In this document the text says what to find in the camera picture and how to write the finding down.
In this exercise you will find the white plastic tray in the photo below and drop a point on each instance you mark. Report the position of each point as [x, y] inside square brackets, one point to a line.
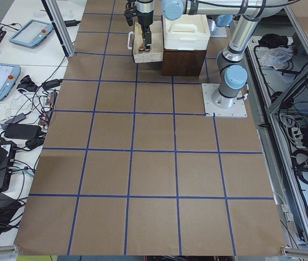
[188, 33]

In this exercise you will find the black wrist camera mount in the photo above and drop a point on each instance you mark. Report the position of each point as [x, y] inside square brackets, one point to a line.
[130, 11]

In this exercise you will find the blue teach pendant upper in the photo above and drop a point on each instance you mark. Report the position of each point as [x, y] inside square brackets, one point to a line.
[32, 33]

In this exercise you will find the white drawer handle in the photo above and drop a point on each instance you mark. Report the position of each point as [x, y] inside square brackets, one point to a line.
[130, 40]

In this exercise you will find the black power adapter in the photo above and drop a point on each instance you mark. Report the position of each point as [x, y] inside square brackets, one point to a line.
[22, 131]

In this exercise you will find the grey orange scissors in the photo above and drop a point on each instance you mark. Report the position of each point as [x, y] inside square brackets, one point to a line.
[145, 48]

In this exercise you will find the white crumpled cloth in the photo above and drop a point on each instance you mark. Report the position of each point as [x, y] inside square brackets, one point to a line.
[276, 58]

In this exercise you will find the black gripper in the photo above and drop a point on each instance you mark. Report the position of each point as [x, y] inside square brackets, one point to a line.
[144, 18]

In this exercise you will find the aluminium frame post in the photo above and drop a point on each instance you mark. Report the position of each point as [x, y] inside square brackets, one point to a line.
[52, 9]

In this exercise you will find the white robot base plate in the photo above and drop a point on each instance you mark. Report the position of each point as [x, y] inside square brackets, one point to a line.
[215, 105]

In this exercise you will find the aluminium cable rack frame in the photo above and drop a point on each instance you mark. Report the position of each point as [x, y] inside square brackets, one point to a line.
[285, 105]

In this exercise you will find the light wooden drawer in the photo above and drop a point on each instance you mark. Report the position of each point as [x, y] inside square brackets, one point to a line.
[156, 49]

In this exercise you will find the dark brown wooden cabinet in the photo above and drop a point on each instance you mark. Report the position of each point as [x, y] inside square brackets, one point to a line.
[182, 63]

